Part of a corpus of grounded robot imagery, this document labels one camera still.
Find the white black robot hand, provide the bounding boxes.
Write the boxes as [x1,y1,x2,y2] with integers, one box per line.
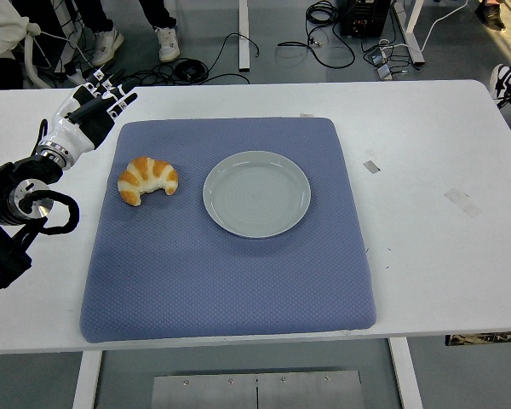
[41,64,139,159]

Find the orange white croissant bread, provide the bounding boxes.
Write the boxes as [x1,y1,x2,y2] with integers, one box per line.
[117,156,180,207]

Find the round grey plate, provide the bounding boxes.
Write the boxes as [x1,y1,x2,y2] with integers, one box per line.
[202,150,313,239]

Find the white bent tube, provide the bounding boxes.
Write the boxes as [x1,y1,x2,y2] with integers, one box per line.
[23,23,55,89]

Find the person with white shoes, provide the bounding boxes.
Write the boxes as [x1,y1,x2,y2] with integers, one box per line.
[79,0,181,67]

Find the person in white top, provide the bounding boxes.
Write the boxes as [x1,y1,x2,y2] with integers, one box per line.
[0,0,42,67]

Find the white desk leg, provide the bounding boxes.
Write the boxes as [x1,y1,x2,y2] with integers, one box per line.
[237,0,251,71]
[404,0,427,66]

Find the blue quilted mat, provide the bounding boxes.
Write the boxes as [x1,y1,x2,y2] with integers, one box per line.
[79,117,376,344]

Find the white table leg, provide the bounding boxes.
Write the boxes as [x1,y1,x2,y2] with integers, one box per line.
[71,349,104,409]
[387,337,425,409]

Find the black equipment box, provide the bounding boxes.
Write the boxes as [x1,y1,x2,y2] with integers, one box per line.
[339,0,393,37]

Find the clear tape strip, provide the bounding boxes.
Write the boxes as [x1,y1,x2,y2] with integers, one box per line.
[444,187,483,219]

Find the person's dark shoe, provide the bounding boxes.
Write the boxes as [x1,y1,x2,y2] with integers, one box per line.
[474,0,508,33]

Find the person's black white shoes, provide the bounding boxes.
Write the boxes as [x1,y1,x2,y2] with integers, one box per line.
[490,63,511,141]

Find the coiled black cable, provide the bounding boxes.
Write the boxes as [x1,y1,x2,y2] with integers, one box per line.
[172,57,210,84]

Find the thin black cable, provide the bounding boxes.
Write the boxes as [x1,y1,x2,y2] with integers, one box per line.
[206,32,263,84]

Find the long black cable loops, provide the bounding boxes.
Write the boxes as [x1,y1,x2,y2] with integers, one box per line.
[276,0,357,69]

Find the white cable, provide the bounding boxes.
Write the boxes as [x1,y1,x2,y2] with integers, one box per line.
[421,0,469,52]

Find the dark bracket under table edge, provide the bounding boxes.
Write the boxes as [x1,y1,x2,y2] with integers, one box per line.
[445,331,511,347]

